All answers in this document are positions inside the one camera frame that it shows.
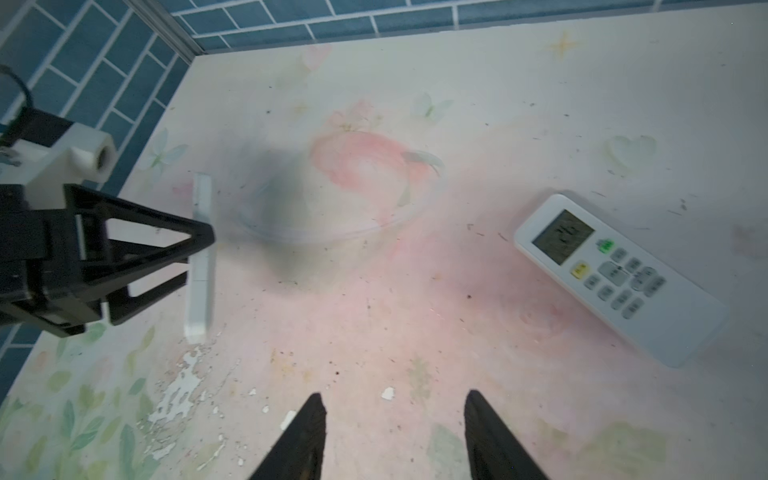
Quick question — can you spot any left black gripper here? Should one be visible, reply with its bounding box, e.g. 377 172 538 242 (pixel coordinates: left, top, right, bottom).
1 184 215 338

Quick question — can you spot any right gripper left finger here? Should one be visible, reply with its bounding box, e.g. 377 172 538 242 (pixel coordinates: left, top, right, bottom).
249 393 327 480

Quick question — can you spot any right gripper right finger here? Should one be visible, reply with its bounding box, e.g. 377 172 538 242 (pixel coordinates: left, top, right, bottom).
464 390 549 480

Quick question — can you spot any white remote with display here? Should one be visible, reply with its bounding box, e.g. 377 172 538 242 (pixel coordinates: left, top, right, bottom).
514 193 728 367

